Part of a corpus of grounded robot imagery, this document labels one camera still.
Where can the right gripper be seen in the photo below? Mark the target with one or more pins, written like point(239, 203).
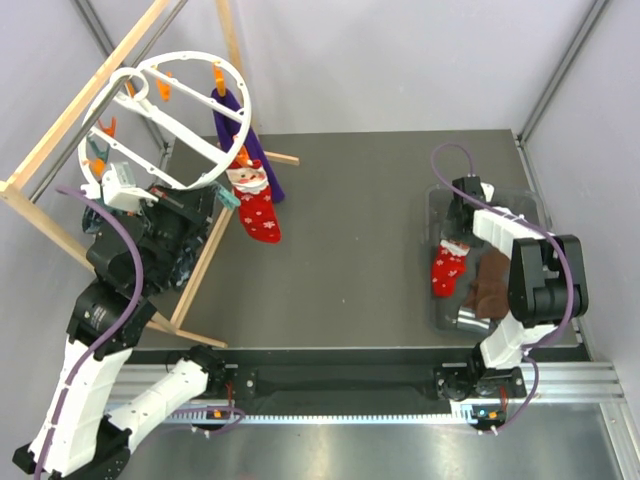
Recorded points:
point(450, 230)

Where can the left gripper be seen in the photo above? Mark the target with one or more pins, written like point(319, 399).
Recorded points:
point(197, 204)

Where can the red santa sock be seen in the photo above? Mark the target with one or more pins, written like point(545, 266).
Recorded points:
point(448, 265)
point(256, 212)

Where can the teal clip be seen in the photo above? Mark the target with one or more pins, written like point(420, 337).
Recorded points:
point(226, 197)

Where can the orange clip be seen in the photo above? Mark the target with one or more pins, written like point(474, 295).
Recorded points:
point(219, 78)
point(243, 158)

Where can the white round clip hanger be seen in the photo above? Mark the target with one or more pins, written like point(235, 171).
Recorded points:
point(129, 87)

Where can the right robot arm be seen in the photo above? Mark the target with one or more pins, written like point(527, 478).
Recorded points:
point(547, 281)

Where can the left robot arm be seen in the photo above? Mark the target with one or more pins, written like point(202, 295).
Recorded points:
point(134, 256)

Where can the orange clip on towel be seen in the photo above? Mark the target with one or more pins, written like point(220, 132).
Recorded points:
point(219, 78)

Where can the brown sock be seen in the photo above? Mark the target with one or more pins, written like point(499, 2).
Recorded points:
point(488, 293)

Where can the dark patterned shorts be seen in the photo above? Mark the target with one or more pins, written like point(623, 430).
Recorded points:
point(166, 263)

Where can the clear plastic bin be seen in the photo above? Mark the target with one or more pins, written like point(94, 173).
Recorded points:
point(448, 314)

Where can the purple towel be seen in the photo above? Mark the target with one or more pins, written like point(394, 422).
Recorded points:
point(226, 129)

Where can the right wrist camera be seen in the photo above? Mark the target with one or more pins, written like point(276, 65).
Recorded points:
point(474, 187)

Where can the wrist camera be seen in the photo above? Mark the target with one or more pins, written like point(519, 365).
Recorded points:
point(119, 189)
point(474, 187)

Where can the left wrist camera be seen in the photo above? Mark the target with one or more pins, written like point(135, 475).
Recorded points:
point(119, 189)

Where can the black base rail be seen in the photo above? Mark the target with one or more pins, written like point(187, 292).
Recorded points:
point(358, 381)

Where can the wooden drying rack frame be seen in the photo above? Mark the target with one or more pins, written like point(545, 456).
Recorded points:
point(197, 75)

